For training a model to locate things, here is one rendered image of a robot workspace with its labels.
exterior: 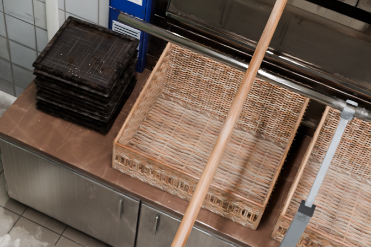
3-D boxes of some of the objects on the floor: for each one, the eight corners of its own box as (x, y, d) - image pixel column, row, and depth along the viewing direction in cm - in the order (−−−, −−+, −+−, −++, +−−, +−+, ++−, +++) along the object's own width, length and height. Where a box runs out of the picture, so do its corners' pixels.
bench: (72, 122, 301) (69, 37, 257) (575, 344, 258) (675, 288, 214) (5, 210, 266) (-11, 129, 222) (573, 485, 223) (693, 451, 179)
